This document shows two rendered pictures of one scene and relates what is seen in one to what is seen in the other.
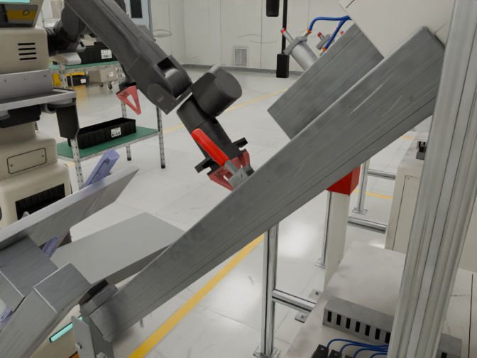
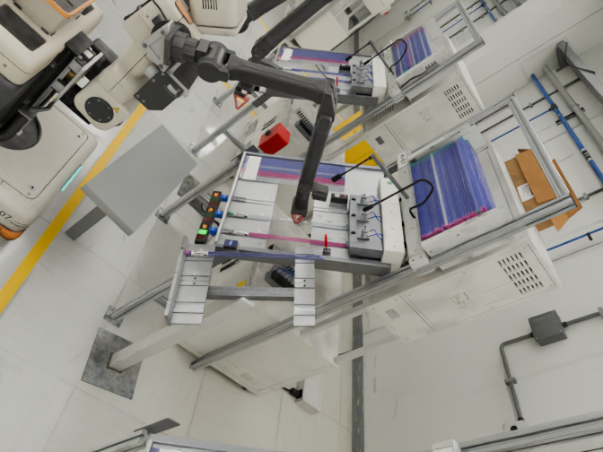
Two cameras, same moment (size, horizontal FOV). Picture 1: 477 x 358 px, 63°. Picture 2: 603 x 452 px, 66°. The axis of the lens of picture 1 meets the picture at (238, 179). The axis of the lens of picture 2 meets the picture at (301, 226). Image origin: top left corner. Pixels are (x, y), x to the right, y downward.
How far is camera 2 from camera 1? 1.68 m
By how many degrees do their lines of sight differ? 56
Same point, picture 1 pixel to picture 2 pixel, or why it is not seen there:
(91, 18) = (312, 159)
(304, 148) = (353, 265)
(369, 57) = (378, 256)
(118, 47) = (310, 169)
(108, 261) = (164, 178)
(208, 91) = (320, 196)
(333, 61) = (372, 251)
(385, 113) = (373, 272)
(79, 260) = (147, 172)
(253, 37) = not seen: outside the picture
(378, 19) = (387, 257)
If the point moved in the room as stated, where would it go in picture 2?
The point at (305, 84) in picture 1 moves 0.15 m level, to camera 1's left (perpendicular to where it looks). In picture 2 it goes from (362, 249) to (343, 243)
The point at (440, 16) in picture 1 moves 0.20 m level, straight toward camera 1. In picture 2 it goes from (394, 264) to (399, 306)
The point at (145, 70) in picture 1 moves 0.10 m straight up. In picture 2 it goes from (310, 180) to (331, 168)
